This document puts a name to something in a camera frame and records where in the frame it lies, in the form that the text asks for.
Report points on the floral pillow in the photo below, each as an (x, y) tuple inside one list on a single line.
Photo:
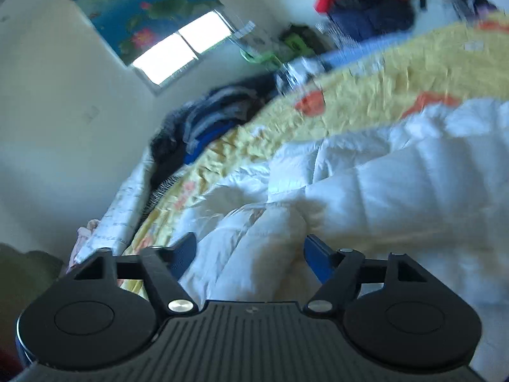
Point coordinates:
[(252, 38)]

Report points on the zebra striped cloth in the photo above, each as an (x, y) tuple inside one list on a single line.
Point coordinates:
[(159, 195)]

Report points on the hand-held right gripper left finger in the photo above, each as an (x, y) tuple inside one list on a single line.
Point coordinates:
[(183, 254)]

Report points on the sliding window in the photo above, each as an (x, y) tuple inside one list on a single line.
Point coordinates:
[(171, 53)]

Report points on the dark bag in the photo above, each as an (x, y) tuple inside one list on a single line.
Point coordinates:
[(296, 34)]

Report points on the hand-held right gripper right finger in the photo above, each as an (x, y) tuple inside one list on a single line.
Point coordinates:
[(320, 258)]

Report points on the lotus print roller blind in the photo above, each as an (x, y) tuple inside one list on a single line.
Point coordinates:
[(151, 4)]

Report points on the green plastic chair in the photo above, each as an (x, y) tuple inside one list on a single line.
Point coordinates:
[(260, 57)]

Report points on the navy jacket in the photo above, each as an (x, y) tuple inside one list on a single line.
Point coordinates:
[(373, 16)]

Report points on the black white print cloth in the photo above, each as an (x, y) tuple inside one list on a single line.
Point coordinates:
[(296, 73)]

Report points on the white puffer jacket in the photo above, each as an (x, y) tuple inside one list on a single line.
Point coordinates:
[(377, 191)]

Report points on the yellow carrot print bedsheet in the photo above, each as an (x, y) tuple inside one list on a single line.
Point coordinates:
[(377, 75)]

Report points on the pile of dark folded clothes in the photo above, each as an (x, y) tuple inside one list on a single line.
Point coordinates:
[(206, 119)]

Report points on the white printed quilt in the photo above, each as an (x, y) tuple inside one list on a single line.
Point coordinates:
[(115, 215)]

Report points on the light blue blanket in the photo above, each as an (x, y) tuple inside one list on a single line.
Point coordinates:
[(350, 53)]

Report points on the olive green cloth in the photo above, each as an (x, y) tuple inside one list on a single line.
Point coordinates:
[(28, 278)]

